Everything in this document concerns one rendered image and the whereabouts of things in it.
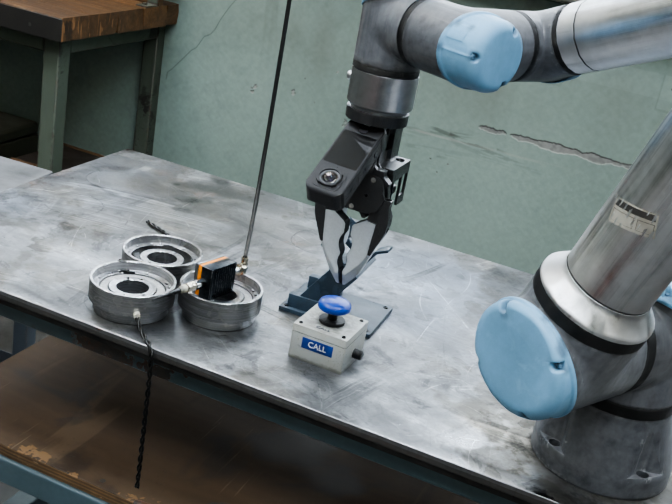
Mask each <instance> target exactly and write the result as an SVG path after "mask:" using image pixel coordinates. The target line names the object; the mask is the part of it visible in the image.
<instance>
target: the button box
mask: <svg viewBox="0 0 672 504"><path fill-rule="evenodd" d="M327 317H328V314H327V313H325V312H323V311H322V310H320V309H319V307H318V303H317V304H316V305H315V306H314V307H312V308H311V309H310V310H309V311H307V312H306V313H305V314H304V315H302V316H301V317H300V318H299V319H298V320H296V321H295V322H294V323H293V328H292V334H291V340H290V346H289V351H288V356H290V357H293V358H295V359H298V360H301V361H304V362H306V363H309V364H312V365H314V366H317V367H320V368H323V369H325V370H328V371H331V372H334V373H336V374H339V375H341V374H342V373H343V372H344V371H345V370H346V369H347V368H348V367H349V366H350V365H351V364H352V363H353V362H354V361H355V360H356V359H357V360H362V358H363V355H364V352H363V346H364V341H365V336H366V331H367V326H368V321H367V320H364V319H361V318H358V317H356V316H353V315H350V314H347V315H343V316H338V318H337V321H330V320H328V319H327Z"/></svg>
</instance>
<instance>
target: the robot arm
mask: <svg viewBox="0 0 672 504"><path fill-rule="evenodd" d="M361 4H362V5H363V7H362V12H361V18H360V24H359V29H358V35H357V41H356V46H355V52H354V58H353V65H352V71H351V70H349V71H348V72H347V78H348V79H350V83H349V88H348V94H347V99H348V102H347V106H346V112H345V115H346V117H348V118H349V119H351V120H350V121H349V122H348V123H347V124H346V126H345V127H344V129H343V130H342V131H341V133H340V134H339V135H338V137H337V138H336V140H335V141H334V142H333V144H332V145H331V146H330V148H329V149H328V151H327V152H326V153H325V155H324V156H323V158H322V159H321V160H320V162H319V163H318V164H317V166H316V167H315V169H314V170H313V171H312V173H311V174H310V175H309V177H308V178H307V180H306V192H307V199H308V200H310V201H312V202H315V218H316V223H317V228H318V233H319V238H320V240H321V242H322V247H323V251H324V255H325V258H326V261H327V264H328V266H329V269H330V271H331V273H332V275H333V277H334V279H335V281H336V282H337V283H341V284H343V285H345V284H347V283H348V282H350V281H351V280H352V279H353V278H355V277H356V276H357V275H358V274H359V273H360V272H361V270H362V269H363V267H364V266H365V265H366V263H367V262H368V260H369V259H370V258H371V256H372V255H373V252H374V250H375V248H376V247H377V246H378V245H379V243H380V242H381V241H382V239H383V238H384V237H385V235H386V234H387V232H388V230H389V228H390V226H391V223H392V218H393V215H392V211H391V208H392V205H393V202H394V205H397V204H399V203H400V202H401V201H403V196H404V191H405V186H406V181H407V176H408V172H409V167H410V162H411V160H409V159H405V158H402V157H399V156H398V152H399V147H400V142H401V137H402V132H403V128H405V127H407V124H408V119H409V112H411V111H412V110H413V105H414V101H415V96H416V91H417V86H418V81H419V74H420V70H422V71H424V72H427V73H429V74H432V75H434V76H437V77H439V78H442V79H444V80H447V81H449V82H450V83H452V84H453V85H455V86H457V87H460V88H462V89H467V90H474V91H477V92H481V93H491V92H495V91H497V90H498V89H499V88H500V87H501V86H504V85H506V84H508V82H542V83H560V82H564V81H568V80H572V79H575V78H577V77H579V76H580V75H581V74H586V73H592V72H597V71H603V70H608V69H614V68H620V67H625V66H631V65H637V64H642V63H648V62H653V61H659V60H665V59H670V58H672V0H582V1H578V2H574V3H570V4H566V5H562V6H558V7H554V8H551V9H547V10H542V11H518V10H501V9H486V8H472V7H466V6H462V5H458V4H455V3H452V2H449V1H445V0H362V3H361ZM401 162H402V163H401ZM404 174H405V175H404ZM403 175H404V180H403V185H402V190H401V193H400V188H401V183H402V178H403ZM398 179H399V182H398V186H397V191H396V196H395V201H393V200H391V196H392V194H393V193H395V190H396V185H395V184H394V182H395V181H397V180H398ZM347 208H348V209H351V210H355V211H358V212H359V213H360V215H361V217H362V218H366V217H367V216H368V218H366V219H363V220H360V221H358V222H357V223H355V224H354V225H353V226H352V229H351V239H352V246H351V249H350V250H349V252H348V253H347V263H346V265H345V267H344V266H343V258H342V256H343V254H344V251H345V243H346V241H347V239H348V236H349V231H350V218H349V217H348V216H347ZM475 352H476V355H477V357H478V366H479V370H480V373H481V375H482V377H483V380H484V382H485V384H486V385H487V387H488V389H489V390H490V392H491V393H492V395H493V396H494V397H495V398H496V400H497V401H498V402H499V403H500V404H501V405H502V406H503V407H505V408H506V409H507V410H508V411H510V412H511V413H513V414H515V415H517V416H519V417H521V418H524V419H529V420H536V422H535V425H534V429H533V432H532V436H531V446H532V449H533V451H534V453H535V455H536V456H537V458H538V459H539V460H540V462H541V463H542V464H543V465H544V466H545V467H546V468H547V469H549V470H550V471H551V472H552V473H553V474H555V475H556V476H558V477H559V478H561V479H562V480H564V481H566V482H568V483H569V484H571V485H573V486H575V487H578V488H580V489H582V490H585V491H587V492H590V493H593V494H596V495H600V496H603V497H608V498H613V499H620V500H643V499H648V498H651V497H654V496H656V495H658V494H660V493H661V492H662V491H663V490H664V489H665V487H666V485H667V483H668V480H669V477H670V474H671V471H672V108H671V110H670V111H669V113H668V114H667V116H666V117H665V118H664V120H663V121H662V123H661V124H660V125H659V127H658V128H657V130H656V131H655V133H654V134H653V135H652V137H651V138H650V140H649V141H648V142H647V144H646V145H645V147H644V148H643V150H642V151H641V152H640V154H639V155H638V157H637V158H636V159H635V161H634V162H633V164H632V165H631V167H630V168H629V169H628V171H627V172H626V174H625V175H624V176H623V178H622V179H621V181H620V182H619V184H618V185H617V186H616V188H615V189H614V191H613V192H612V193H611V195H610V196H609V198H608V199H607V201H606V202H605V203H604V205H603V206H602V208H601V209H600V210H599V212H598V213H597V215H596V216H595V218H594V219H593V220H592V222H591V223H590V225H589V226H588V227H587V229H586V230H585V232H584V233H583V235H582V236H581V237H580V239H579V240H578V242H577V243H576V244H575V246H574V247H573V249H572V250H571V251H560V252H555V253H552V254H551V255H549V256H548V257H547V258H546V259H545V260H544V261H543V262H542V264H541V265H540V267H539V268H538V270H537V271H536V273H535V274H534V275H533V277H532V278H531V280H530V281H529V283H528V284H527V286H526V287H525V288H524V290H523V291H522V292H521V293H520V294H519V295H518V296H516V297H514V296H509V297H504V298H502V299H500V300H499V301H497V302H496V303H494V304H492V305H491V306H489V307H488V308H487V309H486V310H485V311H484V313H483V314H482V316H481V318H480V320H479V322H478V325H477V329H476V335H475Z"/></svg>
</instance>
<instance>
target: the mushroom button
mask: <svg viewBox="0 0 672 504"><path fill-rule="evenodd" d="M318 307H319V309H320V310H322V311H323V312H325V313H327V314H328V317H327V319H328V320H330V321H337V318H338V316H343V315H347V314H349V313H350V312H351V303H350V302H349V301H348V300H347V299H345V298H343V297H340V296H337V295H325V296H323V297H321V298H320V299H319V301H318Z"/></svg>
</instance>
